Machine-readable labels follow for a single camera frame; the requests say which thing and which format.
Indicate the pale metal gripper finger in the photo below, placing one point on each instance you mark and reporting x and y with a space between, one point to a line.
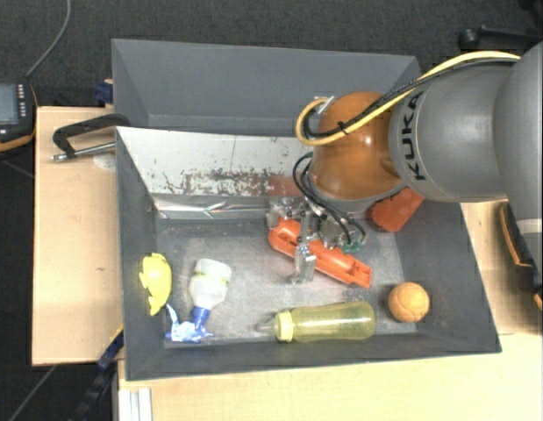
309 268
298 270

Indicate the long orange plastic tool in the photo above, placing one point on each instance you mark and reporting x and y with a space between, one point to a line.
337 263

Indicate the yellow clear baby bottle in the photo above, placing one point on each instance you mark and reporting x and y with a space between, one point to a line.
332 323

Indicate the orange block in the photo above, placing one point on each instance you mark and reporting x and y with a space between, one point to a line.
396 215

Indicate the clear plastic bottle blue neck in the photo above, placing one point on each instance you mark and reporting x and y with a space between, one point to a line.
209 285

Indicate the orange ball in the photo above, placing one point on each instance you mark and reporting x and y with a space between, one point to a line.
409 302

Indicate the blue crumpled wrapper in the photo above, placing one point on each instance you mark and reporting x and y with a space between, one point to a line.
185 332

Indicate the yellow toy fish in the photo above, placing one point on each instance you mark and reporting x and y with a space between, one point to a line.
157 279

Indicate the grey metal bin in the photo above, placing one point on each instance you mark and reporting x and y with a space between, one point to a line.
253 81

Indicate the pale wood flat board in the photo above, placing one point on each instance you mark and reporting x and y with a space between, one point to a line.
73 235

